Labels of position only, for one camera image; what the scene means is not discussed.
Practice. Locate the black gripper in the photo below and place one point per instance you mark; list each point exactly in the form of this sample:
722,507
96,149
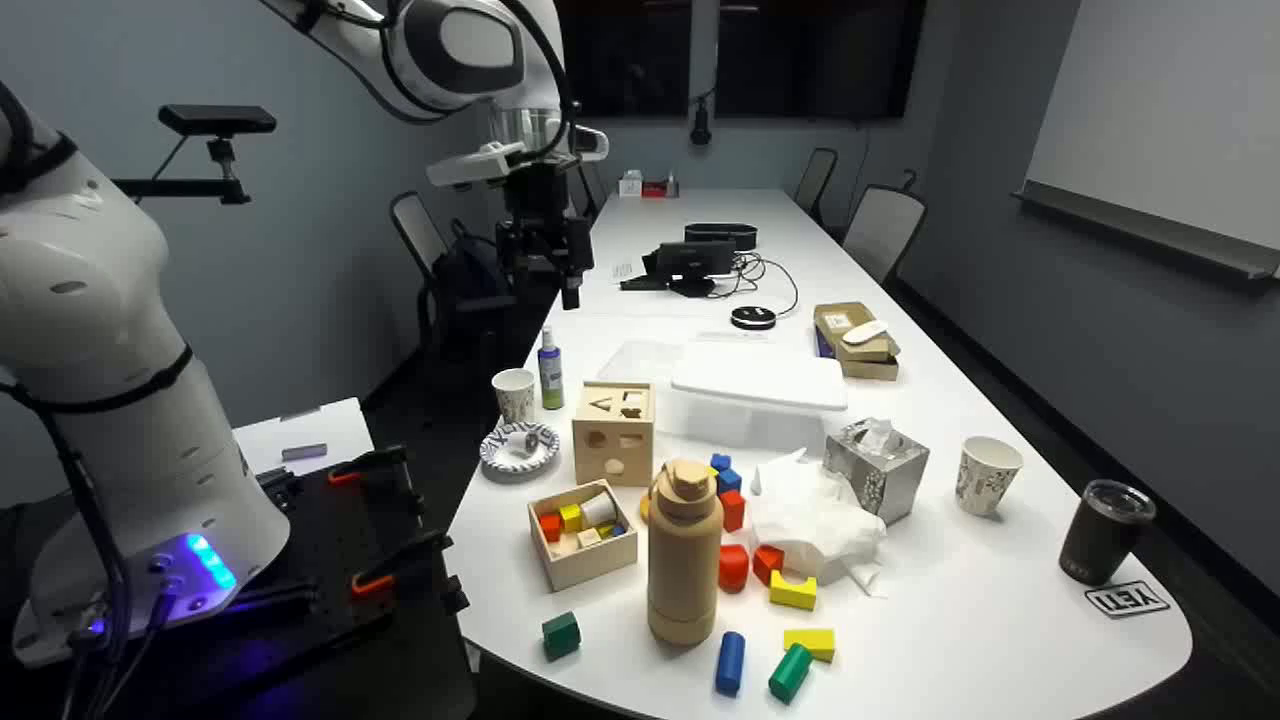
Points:
540,203

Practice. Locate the clear plastic container with lid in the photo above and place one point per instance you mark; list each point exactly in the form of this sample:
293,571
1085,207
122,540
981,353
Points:
755,401

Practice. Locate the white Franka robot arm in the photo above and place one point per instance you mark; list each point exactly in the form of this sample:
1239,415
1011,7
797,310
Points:
92,332

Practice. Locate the purple cap spray bottle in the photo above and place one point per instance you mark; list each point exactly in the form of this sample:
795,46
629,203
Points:
551,372

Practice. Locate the black office chair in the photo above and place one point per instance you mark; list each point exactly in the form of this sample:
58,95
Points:
447,273

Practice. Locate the patterned paper cup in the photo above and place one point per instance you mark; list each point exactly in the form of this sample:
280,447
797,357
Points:
515,395
990,479

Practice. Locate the small white box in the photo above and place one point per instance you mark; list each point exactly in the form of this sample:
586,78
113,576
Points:
629,184

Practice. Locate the black laptop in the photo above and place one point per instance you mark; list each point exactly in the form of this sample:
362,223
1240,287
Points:
682,264

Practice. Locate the small red box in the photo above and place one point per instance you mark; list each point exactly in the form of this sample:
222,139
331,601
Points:
656,191

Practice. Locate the wooden shape sorter box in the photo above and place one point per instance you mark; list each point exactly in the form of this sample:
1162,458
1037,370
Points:
615,435

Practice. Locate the blue striped paper plate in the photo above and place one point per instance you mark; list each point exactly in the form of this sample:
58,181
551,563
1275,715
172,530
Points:
522,458

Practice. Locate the black flat device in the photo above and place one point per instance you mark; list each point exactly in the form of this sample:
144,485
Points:
722,234

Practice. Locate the black round puck device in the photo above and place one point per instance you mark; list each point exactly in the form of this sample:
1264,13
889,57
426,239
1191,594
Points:
755,319

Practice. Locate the white paper sheet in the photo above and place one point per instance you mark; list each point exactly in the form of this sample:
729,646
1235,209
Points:
332,425

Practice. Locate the wooden tray with blocks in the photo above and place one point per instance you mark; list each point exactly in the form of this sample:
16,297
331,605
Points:
581,538

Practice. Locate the blue wooden block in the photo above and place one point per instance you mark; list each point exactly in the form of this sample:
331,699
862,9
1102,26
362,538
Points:
726,471

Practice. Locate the blue book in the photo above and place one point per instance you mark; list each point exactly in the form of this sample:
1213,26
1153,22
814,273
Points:
820,345

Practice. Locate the grey conference chair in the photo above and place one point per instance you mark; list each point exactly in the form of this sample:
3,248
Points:
880,229
814,177

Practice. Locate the red wooden block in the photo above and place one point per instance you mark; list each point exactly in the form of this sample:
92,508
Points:
734,571
765,563
734,508

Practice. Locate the tall wooden bottle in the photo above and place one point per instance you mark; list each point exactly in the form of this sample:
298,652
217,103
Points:
684,563

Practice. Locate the cardboard box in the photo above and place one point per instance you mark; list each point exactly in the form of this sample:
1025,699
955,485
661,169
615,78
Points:
855,351

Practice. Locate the green wooden block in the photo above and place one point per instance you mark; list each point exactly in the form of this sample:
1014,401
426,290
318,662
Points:
560,638

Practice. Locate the crumpled white plastic bag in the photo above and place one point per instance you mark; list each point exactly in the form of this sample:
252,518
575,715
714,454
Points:
820,518

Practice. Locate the black robot cart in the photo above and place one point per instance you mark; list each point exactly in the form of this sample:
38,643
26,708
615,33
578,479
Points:
320,586

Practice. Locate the grey patterned tissue box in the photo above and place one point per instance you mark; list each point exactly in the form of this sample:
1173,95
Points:
876,471

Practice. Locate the yellow wooden block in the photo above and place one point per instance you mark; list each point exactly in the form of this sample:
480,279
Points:
809,643
795,591

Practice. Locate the blue cylinder block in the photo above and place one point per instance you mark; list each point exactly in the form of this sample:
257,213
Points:
729,662

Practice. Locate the green cylinder block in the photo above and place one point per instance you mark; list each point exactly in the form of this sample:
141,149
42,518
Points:
791,672

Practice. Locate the dark tumbler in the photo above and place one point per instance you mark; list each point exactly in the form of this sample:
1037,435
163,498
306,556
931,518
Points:
1107,530

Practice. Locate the white whiteboard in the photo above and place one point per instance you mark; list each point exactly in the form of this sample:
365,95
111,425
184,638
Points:
1173,120

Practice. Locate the printed table label sticker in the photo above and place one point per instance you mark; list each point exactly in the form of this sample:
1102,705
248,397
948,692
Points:
1126,596

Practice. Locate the dark wall screen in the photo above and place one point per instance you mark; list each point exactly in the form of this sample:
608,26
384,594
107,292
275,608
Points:
744,52

